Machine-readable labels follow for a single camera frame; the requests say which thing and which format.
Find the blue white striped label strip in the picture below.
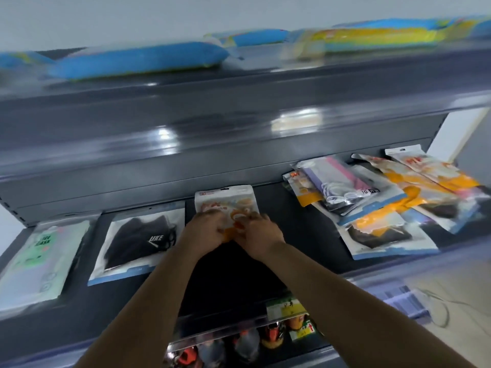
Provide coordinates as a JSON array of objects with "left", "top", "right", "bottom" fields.
[{"left": 382, "top": 286, "right": 429, "bottom": 319}]

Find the large blue soft packet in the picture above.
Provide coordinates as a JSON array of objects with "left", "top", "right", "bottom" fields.
[{"left": 48, "top": 42, "right": 230, "bottom": 81}]

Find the person's right forearm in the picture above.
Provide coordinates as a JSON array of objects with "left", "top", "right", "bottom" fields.
[{"left": 251, "top": 241, "right": 468, "bottom": 368}]

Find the orange white mask packet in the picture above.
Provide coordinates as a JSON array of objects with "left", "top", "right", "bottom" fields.
[{"left": 194, "top": 185, "right": 266, "bottom": 244}]

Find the person's right hand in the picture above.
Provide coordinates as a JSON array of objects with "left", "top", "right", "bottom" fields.
[{"left": 234, "top": 214, "right": 287, "bottom": 262}]

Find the green red small package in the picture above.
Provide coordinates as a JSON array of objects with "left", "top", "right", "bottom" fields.
[{"left": 289, "top": 317, "right": 320, "bottom": 342}]

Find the person's left hand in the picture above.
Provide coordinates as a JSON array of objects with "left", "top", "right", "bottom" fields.
[{"left": 180, "top": 209, "right": 232, "bottom": 261}]

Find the black mask clear packet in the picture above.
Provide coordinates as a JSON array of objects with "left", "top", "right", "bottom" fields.
[{"left": 88, "top": 208, "right": 186, "bottom": 287}]

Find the pile of assorted mask packets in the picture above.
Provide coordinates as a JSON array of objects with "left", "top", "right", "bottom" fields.
[{"left": 283, "top": 147, "right": 491, "bottom": 262}]

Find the dark grey metal shelf unit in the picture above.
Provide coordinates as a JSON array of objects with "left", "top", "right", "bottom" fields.
[{"left": 0, "top": 41, "right": 491, "bottom": 368}]

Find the green white mask packet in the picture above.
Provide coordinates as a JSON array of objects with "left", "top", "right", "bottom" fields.
[{"left": 0, "top": 220, "right": 91, "bottom": 308}]

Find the yellow blue soft packet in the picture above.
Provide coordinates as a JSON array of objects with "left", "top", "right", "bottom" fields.
[{"left": 283, "top": 15, "right": 491, "bottom": 58}]

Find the person's left forearm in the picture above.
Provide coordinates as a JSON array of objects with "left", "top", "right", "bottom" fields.
[{"left": 75, "top": 243, "right": 209, "bottom": 368}]

